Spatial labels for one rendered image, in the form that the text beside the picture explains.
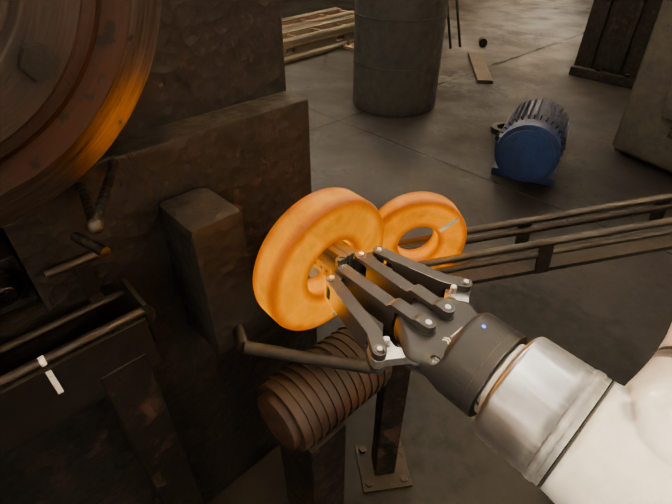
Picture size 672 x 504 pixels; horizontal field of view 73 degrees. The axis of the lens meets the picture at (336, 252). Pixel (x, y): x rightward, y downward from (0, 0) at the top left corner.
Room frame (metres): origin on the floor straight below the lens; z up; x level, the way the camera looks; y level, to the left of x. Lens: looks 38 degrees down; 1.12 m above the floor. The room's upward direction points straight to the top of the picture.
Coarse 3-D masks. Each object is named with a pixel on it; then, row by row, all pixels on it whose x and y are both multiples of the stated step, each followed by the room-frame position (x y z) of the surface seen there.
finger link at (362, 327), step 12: (336, 276) 0.31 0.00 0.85; (336, 288) 0.29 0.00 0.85; (336, 300) 0.29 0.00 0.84; (348, 300) 0.28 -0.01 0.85; (336, 312) 0.29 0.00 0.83; (348, 312) 0.27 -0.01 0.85; (360, 312) 0.27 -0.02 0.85; (348, 324) 0.27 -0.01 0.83; (360, 324) 0.25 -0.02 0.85; (372, 324) 0.25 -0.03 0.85; (360, 336) 0.25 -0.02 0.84; (372, 336) 0.24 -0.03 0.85; (372, 348) 0.23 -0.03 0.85; (384, 348) 0.23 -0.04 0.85; (372, 372) 0.22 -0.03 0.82
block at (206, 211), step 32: (192, 192) 0.55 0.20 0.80; (192, 224) 0.47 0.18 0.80; (224, 224) 0.48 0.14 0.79; (192, 256) 0.46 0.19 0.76; (224, 256) 0.48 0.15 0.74; (192, 288) 0.48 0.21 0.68; (224, 288) 0.47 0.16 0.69; (192, 320) 0.50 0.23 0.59; (224, 320) 0.46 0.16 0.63; (256, 320) 0.50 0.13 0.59; (224, 352) 0.46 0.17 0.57
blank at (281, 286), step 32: (320, 192) 0.37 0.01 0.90; (352, 192) 0.39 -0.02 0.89; (288, 224) 0.33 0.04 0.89; (320, 224) 0.34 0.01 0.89; (352, 224) 0.36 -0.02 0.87; (288, 256) 0.31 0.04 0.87; (256, 288) 0.32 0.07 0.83; (288, 288) 0.31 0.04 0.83; (320, 288) 0.35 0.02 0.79; (288, 320) 0.31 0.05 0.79; (320, 320) 0.34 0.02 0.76
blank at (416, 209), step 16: (416, 192) 0.58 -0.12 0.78; (432, 192) 0.58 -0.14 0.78; (384, 208) 0.57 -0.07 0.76; (400, 208) 0.55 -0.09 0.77; (416, 208) 0.55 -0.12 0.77; (432, 208) 0.55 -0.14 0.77; (448, 208) 0.56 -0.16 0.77; (384, 224) 0.55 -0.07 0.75; (400, 224) 0.55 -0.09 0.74; (416, 224) 0.55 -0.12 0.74; (432, 224) 0.56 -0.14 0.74; (448, 224) 0.56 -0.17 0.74; (464, 224) 0.56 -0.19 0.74; (384, 240) 0.55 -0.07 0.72; (432, 240) 0.58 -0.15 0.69; (448, 240) 0.56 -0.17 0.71; (464, 240) 0.56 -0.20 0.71; (416, 256) 0.56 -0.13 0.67; (432, 256) 0.56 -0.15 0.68
